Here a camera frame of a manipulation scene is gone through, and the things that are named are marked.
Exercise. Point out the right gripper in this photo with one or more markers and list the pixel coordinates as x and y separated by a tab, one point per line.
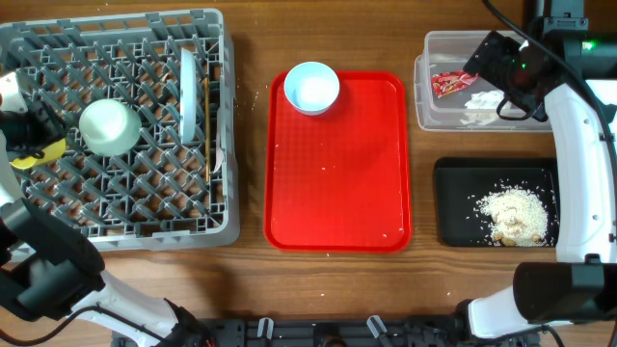
505	47

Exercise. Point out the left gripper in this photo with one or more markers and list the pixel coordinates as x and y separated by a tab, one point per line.
54	128

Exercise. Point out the yellow plastic cup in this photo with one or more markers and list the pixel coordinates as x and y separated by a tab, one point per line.
50	153

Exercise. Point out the white napkin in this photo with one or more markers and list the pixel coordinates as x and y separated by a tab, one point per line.
481	108

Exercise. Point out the red snack wrapper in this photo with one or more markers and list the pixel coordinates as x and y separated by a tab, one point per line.
451	82

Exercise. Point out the green bowl with food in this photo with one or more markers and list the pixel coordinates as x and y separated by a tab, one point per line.
109	127

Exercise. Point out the rice food waste pile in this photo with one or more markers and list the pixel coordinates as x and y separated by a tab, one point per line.
516	214

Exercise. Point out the light blue plate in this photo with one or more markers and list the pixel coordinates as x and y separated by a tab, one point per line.
188	96

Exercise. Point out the wooden chopstick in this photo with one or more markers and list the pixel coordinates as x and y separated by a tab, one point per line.
206	122

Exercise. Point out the white plastic fork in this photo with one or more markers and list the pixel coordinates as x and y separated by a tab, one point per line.
219	152

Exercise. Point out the small green bowl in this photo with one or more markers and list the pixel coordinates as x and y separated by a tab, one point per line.
311	88

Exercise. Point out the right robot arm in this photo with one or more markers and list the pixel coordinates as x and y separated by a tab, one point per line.
579	287

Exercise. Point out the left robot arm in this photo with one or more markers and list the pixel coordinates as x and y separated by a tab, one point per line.
65	279

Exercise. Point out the grey dishwasher rack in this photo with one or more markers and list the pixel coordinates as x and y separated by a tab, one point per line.
155	196

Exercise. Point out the clear plastic bin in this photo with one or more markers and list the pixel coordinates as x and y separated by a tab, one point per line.
446	51

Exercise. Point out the black plastic tray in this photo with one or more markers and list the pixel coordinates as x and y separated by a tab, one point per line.
455	178

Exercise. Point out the red plastic tray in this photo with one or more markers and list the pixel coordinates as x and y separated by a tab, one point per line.
340	181

